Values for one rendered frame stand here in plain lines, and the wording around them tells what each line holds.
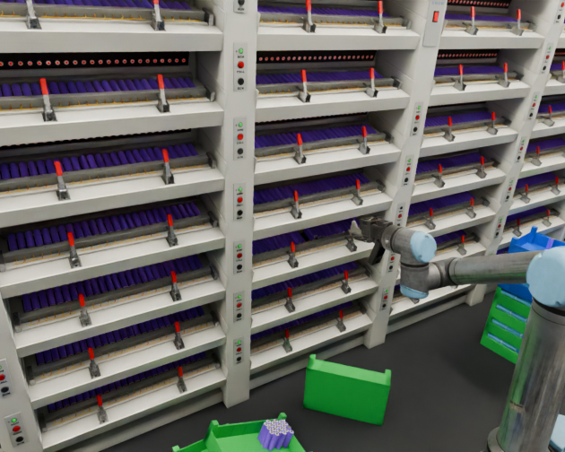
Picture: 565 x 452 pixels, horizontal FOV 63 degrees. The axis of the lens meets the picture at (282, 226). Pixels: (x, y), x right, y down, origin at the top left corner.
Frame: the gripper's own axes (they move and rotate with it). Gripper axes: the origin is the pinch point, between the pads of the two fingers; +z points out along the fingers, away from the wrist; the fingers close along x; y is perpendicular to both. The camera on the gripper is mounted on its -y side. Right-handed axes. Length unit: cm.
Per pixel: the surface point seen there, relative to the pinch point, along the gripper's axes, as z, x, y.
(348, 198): -1.4, 2.6, 13.5
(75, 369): 8, 102, -24
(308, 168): -9.2, 24.4, 28.3
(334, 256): -0.1, 9.4, -7.8
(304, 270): -0.2, 22.9, -9.8
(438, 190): -5.3, -40.6, 10.2
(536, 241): -22, -85, -18
